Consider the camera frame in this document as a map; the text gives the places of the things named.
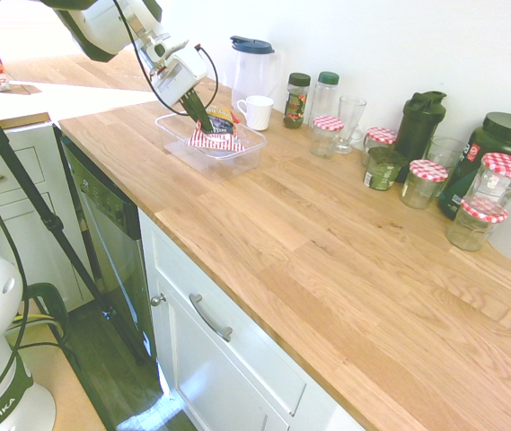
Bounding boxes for clear bottle green cap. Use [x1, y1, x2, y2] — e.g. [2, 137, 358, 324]
[306, 71, 340, 136]

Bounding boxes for black camera tripod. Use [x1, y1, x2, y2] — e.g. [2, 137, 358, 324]
[0, 92, 154, 365]

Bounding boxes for white ribbed mug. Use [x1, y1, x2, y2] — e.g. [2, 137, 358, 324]
[236, 94, 276, 132]

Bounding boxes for clear rectangular plastic container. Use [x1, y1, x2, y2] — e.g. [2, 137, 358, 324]
[154, 110, 269, 177]

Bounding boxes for red white striped chip bag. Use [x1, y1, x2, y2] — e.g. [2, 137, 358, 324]
[187, 105, 246, 156]

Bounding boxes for silver drawer handle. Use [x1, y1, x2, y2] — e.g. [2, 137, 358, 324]
[188, 293, 234, 344]

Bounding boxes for spice jar dark lid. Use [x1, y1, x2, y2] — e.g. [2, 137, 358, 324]
[283, 72, 312, 130]

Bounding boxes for clear pitcher dark blue lid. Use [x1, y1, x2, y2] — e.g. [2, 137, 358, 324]
[229, 35, 282, 111]

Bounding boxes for dark green plastic tub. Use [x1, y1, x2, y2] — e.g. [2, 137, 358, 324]
[363, 146, 409, 192]

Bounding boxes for black base cable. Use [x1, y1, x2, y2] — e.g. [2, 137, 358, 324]
[0, 147, 75, 421]

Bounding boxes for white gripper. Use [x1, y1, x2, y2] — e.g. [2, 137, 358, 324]
[148, 46, 210, 135]

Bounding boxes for glass jar red checked lid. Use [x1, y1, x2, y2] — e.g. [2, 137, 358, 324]
[362, 127, 399, 168]
[309, 115, 345, 159]
[445, 198, 509, 253]
[399, 159, 450, 210]
[465, 152, 511, 213]

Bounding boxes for dark green shaker bottle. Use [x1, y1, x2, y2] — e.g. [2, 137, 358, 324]
[392, 90, 448, 184]

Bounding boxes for white drawer cabinet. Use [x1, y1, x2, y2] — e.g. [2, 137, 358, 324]
[0, 111, 97, 313]

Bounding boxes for black dishwasher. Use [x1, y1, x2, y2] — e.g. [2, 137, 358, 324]
[59, 134, 178, 431]

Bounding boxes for short clear glass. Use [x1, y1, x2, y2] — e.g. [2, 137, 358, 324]
[425, 135, 468, 198]

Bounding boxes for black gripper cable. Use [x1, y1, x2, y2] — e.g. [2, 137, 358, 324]
[111, 0, 221, 107]

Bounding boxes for tall clear drinking glass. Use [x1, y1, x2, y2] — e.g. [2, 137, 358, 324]
[332, 94, 368, 155]

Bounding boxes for dark Vega protein tub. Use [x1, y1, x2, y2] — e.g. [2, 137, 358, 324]
[437, 111, 511, 222]

